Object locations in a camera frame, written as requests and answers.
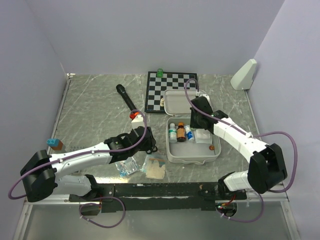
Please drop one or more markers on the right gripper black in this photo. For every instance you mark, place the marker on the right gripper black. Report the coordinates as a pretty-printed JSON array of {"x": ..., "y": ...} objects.
[{"x": 193, "y": 124}]

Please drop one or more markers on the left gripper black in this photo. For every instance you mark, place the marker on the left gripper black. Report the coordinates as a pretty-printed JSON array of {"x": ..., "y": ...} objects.
[{"x": 150, "y": 143}]

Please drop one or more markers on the white gauze packet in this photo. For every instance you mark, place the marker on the white gauze packet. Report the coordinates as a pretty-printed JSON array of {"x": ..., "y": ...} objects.
[{"x": 202, "y": 136}]

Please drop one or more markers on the brown medicine bottle orange cap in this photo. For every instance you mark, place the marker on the brown medicine bottle orange cap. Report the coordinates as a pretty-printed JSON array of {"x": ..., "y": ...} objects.
[{"x": 181, "y": 134}]

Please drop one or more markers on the white bottle green label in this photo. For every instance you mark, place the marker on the white bottle green label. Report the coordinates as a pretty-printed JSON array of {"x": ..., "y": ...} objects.
[{"x": 172, "y": 133}]

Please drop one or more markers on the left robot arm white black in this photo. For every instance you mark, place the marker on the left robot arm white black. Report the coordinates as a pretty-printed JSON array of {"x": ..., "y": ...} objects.
[{"x": 46, "y": 174}]

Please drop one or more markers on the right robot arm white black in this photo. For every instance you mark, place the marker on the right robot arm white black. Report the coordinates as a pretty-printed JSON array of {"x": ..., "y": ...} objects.
[{"x": 266, "y": 161}]

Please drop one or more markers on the grey medicine kit case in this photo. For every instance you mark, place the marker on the grey medicine kit case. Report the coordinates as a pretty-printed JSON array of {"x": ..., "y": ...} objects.
[{"x": 177, "y": 106}]

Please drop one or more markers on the bag of latex gloves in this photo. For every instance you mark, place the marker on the bag of latex gloves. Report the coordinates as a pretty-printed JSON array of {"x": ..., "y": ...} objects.
[{"x": 154, "y": 166}]

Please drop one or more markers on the blue printed plastic bag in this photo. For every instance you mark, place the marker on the blue printed plastic bag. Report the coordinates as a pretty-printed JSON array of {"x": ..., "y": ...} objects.
[{"x": 126, "y": 167}]

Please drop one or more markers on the white chess piece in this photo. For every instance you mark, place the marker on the white chess piece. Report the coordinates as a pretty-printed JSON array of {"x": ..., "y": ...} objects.
[{"x": 162, "y": 102}]

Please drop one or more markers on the black white chessboard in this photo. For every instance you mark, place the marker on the black white chessboard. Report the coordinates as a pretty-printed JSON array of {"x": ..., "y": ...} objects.
[{"x": 156, "y": 87}]

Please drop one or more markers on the green toy on chessboard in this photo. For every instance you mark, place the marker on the green toy on chessboard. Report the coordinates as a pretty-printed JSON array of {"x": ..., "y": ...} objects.
[{"x": 159, "y": 73}]

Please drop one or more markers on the black microphone orange end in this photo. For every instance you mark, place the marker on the black microphone orange end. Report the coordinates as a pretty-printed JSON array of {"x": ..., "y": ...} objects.
[{"x": 122, "y": 91}]

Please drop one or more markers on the blue brown toy block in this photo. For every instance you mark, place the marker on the blue brown toy block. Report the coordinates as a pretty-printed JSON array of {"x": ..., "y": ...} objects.
[{"x": 55, "y": 144}]

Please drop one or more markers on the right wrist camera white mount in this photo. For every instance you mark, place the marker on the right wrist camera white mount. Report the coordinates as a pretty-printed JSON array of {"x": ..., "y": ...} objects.
[{"x": 200, "y": 94}]

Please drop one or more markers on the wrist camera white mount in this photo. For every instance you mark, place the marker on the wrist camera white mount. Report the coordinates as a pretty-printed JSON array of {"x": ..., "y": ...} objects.
[
  {"x": 136, "y": 120},
  {"x": 200, "y": 94}
]

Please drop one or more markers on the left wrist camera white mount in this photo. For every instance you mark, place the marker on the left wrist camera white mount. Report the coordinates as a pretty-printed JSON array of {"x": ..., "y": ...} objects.
[{"x": 136, "y": 120}]

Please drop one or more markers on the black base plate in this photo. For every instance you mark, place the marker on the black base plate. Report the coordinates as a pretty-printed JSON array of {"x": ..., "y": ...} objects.
[{"x": 158, "y": 196}]

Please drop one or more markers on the white wall mounted device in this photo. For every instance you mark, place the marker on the white wall mounted device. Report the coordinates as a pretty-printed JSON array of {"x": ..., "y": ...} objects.
[{"x": 243, "y": 78}]

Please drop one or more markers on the aluminium frame rail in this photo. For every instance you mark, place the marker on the aluminium frame rail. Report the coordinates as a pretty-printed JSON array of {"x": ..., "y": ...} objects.
[{"x": 27, "y": 206}]

